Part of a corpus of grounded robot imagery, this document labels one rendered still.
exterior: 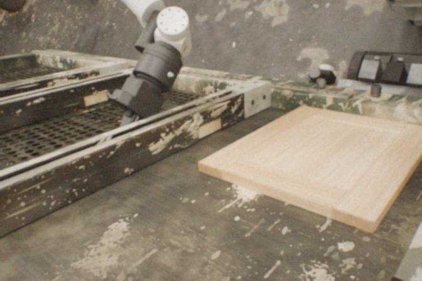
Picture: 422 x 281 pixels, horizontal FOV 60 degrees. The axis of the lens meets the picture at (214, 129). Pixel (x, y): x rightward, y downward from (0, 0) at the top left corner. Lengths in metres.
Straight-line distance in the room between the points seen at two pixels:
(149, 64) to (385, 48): 1.26
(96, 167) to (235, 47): 1.82
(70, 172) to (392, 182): 0.51
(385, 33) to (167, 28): 1.25
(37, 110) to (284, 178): 0.71
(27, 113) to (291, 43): 1.53
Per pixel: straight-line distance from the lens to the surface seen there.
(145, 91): 0.76
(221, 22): 2.53
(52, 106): 1.10
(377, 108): 0.92
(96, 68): 1.36
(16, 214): 0.61
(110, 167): 0.66
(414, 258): 0.46
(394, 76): 1.09
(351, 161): 0.70
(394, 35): 1.83
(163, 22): 0.78
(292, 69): 2.10
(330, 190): 0.59
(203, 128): 0.81
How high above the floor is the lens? 1.76
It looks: 52 degrees down
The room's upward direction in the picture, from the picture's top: 64 degrees counter-clockwise
